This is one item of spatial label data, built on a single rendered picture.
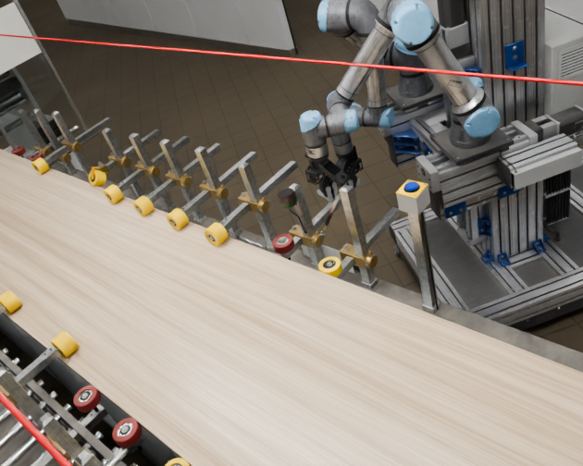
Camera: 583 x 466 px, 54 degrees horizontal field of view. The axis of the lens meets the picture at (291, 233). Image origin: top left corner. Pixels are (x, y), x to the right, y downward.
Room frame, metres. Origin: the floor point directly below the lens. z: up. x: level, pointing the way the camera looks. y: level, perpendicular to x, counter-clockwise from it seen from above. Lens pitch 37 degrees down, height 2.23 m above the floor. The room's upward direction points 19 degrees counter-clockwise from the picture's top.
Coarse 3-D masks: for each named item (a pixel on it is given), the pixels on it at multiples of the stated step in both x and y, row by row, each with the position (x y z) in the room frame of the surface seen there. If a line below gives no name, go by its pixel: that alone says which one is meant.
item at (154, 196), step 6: (216, 144) 2.54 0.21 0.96; (210, 150) 2.50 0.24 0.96; (216, 150) 2.51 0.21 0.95; (210, 156) 2.49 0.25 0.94; (192, 162) 2.44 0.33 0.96; (198, 162) 2.44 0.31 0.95; (186, 168) 2.40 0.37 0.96; (192, 168) 2.41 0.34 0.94; (168, 180) 2.35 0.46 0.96; (162, 186) 2.32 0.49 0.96; (168, 186) 2.32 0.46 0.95; (156, 192) 2.28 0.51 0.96; (162, 192) 2.29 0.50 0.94; (150, 198) 2.25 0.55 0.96; (156, 198) 2.27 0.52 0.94
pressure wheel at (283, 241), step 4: (280, 236) 1.74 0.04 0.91; (284, 236) 1.74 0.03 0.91; (288, 236) 1.73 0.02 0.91; (276, 240) 1.72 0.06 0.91; (280, 240) 1.71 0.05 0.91; (284, 240) 1.71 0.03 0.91; (288, 240) 1.70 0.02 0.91; (292, 240) 1.70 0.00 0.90; (276, 244) 1.70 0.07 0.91; (280, 244) 1.70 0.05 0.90; (284, 244) 1.69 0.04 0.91; (288, 244) 1.68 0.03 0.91; (292, 244) 1.69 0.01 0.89; (276, 248) 1.69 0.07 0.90; (280, 248) 1.68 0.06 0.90; (284, 248) 1.68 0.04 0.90; (288, 248) 1.68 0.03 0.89; (292, 248) 1.69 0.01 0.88; (280, 252) 1.68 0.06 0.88; (284, 252) 1.68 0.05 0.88
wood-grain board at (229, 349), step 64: (0, 192) 2.96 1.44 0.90; (64, 192) 2.70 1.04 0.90; (0, 256) 2.30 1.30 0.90; (64, 256) 2.12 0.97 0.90; (128, 256) 1.96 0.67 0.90; (192, 256) 1.81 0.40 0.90; (256, 256) 1.68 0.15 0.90; (64, 320) 1.69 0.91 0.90; (128, 320) 1.57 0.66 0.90; (192, 320) 1.46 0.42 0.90; (256, 320) 1.36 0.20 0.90; (320, 320) 1.27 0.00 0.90; (384, 320) 1.18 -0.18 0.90; (128, 384) 1.28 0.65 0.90; (192, 384) 1.19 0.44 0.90; (256, 384) 1.11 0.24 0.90; (320, 384) 1.03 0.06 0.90; (384, 384) 0.96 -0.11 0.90; (448, 384) 0.90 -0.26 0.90; (512, 384) 0.84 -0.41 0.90; (576, 384) 0.78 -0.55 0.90; (192, 448) 0.97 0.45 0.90; (256, 448) 0.90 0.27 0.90; (320, 448) 0.84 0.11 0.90; (384, 448) 0.78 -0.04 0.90; (448, 448) 0.73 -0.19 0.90; (512, 448) 0.68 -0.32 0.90; (576, 448) 0.63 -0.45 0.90
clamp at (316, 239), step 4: (300, 228) 1.80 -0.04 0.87; (292, 232) 1.79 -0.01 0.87; (296, 232) 1.78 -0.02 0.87; (300, 232) 1.77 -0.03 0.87; (316, 232) 1.74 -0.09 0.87; (292, 236) 1.79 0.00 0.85; (296, 236) 1.77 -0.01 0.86; (300, 236) 1.75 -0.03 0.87; (304, 236) 1.74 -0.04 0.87; (312, 236) 1.73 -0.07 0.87; (316, 236) 1.72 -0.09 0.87; (320, 236) 1.72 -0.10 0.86; (304, 240) 1.74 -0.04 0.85; (308, 240) 1.72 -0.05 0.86; (312, 240) 1.71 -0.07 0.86; (316, 240) 1.70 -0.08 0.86; (320, 240) 1.72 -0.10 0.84; (304, 244) 1.74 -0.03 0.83; (308, 244) 1.73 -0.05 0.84; (312, 244) 1.70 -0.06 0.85; (316, 244) 1.70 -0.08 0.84; (320, 244) 1.71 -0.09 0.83; (312, 248) 1.72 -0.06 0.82
